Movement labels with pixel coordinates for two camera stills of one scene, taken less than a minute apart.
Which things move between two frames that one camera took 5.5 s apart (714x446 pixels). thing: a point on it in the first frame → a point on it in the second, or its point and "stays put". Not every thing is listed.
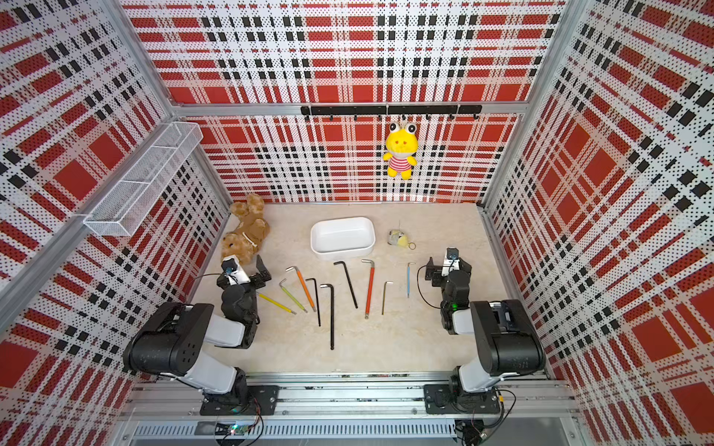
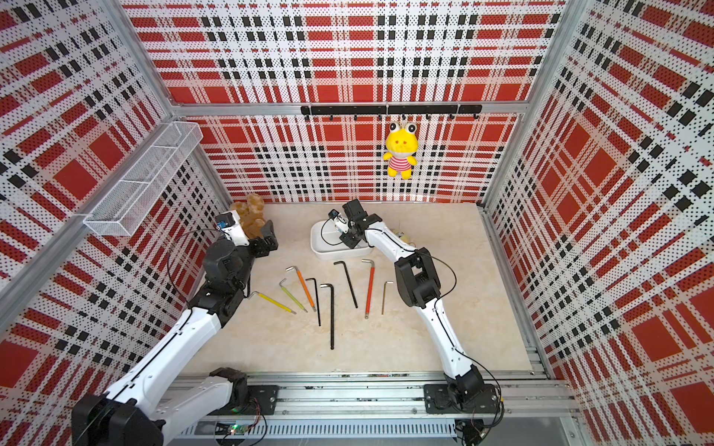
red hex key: (370, 286) stays put
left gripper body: (257, 282) → (257, 248)
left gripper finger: (262, 268) → (269, 236)
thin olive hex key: (384, 295) stays put
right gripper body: (438, 279) → (349, 237)
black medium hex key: (349, 281) stays put
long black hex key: (325, 285) stays put
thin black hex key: (312, 279) stays put
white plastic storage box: (346, 239) stays put
